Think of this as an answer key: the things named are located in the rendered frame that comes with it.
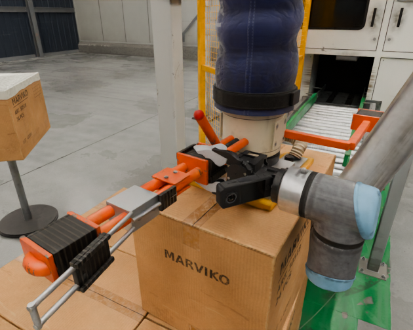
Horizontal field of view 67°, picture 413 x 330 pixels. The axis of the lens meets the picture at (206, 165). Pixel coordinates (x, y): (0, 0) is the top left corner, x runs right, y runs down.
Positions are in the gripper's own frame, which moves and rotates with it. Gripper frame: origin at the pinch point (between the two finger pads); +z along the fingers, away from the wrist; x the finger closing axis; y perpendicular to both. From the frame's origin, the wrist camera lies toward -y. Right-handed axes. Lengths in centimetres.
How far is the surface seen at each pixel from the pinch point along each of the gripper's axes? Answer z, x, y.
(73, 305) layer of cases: 37, -53, -17
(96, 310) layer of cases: 30, -53, -14
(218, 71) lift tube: 6.1, 17.6, 18.6
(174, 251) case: 4.0, -23.1, -4.6
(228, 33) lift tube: 2.4, 26.9, 16.8
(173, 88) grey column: 107, -16, 118
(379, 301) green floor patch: -46, -108, 100
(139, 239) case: 15.5, -24.2, -5.2
